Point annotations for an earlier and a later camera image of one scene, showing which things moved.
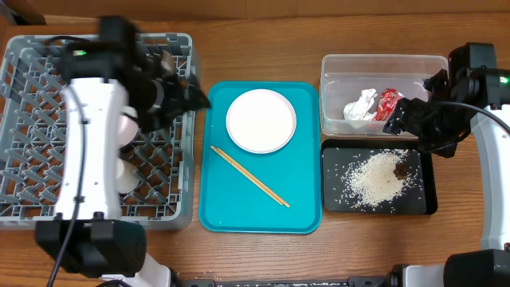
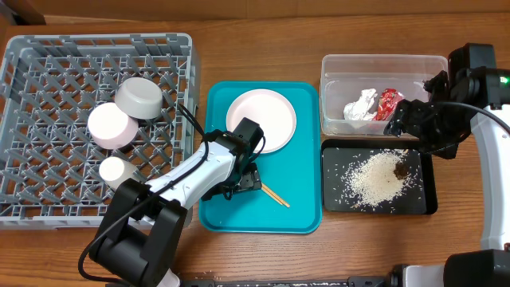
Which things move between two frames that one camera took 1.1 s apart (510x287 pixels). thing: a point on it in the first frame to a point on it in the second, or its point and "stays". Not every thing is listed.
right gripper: x=406 y=120 stays
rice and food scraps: x=378 y=179 stays
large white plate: x=260 y=121 stays
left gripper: x=178 y=100 to x=247 y=182
